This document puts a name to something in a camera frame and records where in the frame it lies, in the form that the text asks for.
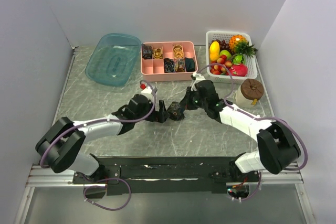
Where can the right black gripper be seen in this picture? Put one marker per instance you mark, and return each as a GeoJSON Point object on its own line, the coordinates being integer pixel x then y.
{"type": "Point", "coordinates": [186, 102]}

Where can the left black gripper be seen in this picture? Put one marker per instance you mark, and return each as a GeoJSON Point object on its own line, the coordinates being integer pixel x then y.
{"type": "Point", "coordinates": [160, 116]}

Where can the dark patterned necktie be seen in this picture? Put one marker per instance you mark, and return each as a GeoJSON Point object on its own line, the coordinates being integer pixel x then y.
{"type": "Point", "coordinates": [176, 111]}

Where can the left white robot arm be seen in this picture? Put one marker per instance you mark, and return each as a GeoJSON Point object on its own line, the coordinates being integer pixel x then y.
{"type": "Point", "coordinates": [60, 147]}

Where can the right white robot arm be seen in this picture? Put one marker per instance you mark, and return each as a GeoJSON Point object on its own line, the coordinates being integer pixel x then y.
{"type": "Point", "coordinates": [277, 146]}

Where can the orange blue rolled tie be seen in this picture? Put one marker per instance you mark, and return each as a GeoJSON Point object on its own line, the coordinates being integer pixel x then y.
{"type": "Point", "coordinates": [179, 65]}

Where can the black rolled tie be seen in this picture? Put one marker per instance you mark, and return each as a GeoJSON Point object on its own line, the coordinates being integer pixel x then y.
{"type": "Point", "coordinates": [190, 65]}

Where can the dark purple rolled tie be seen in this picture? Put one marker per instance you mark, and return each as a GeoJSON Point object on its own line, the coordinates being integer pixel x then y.
{"type": "Point", "coordinates": [168, 65]}

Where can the pink compartment organizer box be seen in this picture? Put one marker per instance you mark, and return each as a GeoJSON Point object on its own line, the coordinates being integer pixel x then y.
{"type": "Point", "coordinates": [153, 70]}

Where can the red cherry bunch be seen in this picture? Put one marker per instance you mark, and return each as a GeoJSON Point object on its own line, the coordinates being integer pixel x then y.
{"type": "Point", "coordinates": [220, 64]}

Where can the yellow patterned rolled tie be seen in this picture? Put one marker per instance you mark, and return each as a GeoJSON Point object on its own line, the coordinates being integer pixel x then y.
{"type": "Point", "coordinates": [178, 52]}

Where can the gold rolled tie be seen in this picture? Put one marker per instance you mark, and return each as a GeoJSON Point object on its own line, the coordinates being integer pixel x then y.
{"type": "Point", "coordinates": [157, 53]}

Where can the brown lidded white jar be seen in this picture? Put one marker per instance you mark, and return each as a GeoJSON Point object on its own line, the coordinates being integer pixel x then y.
{"type": "Point", "coordinates": [249, 93]}

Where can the yellow mango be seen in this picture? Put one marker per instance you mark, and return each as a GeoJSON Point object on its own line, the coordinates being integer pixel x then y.
{"type": "Point", "coordinates": [214, 51]}

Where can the green apple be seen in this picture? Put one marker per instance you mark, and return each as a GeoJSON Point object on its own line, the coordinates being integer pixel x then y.
{"type": "Point", "coordinates": [225, 53]}

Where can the pink dragon fruit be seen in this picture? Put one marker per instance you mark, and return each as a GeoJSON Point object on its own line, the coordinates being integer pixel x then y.
{"type": "Point", "coordinates": [239, 70]}

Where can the dark brown rolled tie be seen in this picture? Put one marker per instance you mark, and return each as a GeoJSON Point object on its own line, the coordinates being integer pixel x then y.
{"type": "Point", "coordinates": [147, 52]}

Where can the green leafy vegetable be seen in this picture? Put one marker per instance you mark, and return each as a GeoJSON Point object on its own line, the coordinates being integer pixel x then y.
{"type": "Point", "coordinates": [238, 59]}

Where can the dark purple grapes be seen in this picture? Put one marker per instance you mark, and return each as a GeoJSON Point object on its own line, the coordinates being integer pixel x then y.
{"type": "Point", "coordinates": [223, 45]}

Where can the teal transparent plastic bin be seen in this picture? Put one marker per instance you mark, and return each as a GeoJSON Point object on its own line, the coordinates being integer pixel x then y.
{"type": "Point", "coordinates": [113, 59]}

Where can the white plastic fruit basket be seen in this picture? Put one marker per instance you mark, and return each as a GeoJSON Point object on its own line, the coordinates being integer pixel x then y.
{"type": "Point", "coordinates": [250, 62]}

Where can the orange pineapple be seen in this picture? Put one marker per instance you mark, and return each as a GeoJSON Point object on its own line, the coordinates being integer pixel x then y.
{"type": "Point", "coordinates": [240, 45]}

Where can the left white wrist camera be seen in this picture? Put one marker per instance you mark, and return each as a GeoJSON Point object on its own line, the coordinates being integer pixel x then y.
{"type": "Point", "coordinates": [148, 92]}

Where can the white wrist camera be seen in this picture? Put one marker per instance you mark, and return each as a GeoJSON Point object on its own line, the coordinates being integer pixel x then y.
{"type": "Point", "coordinates": [148, 92]}
{"type": "Point", "coordinates": [197, 77]}

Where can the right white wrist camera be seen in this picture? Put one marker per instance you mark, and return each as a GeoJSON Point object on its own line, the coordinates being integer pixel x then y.
{"type": "Point", "coordinates": [197, 77]}

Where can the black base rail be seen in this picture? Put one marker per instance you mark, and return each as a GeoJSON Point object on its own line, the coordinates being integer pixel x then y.
{"type": "Point", "coordinates": [122, 175]}

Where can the aluminium frame rail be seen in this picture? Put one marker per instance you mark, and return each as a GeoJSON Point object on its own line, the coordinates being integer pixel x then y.
{"type": "Point", "coordinates": [39, 177]}

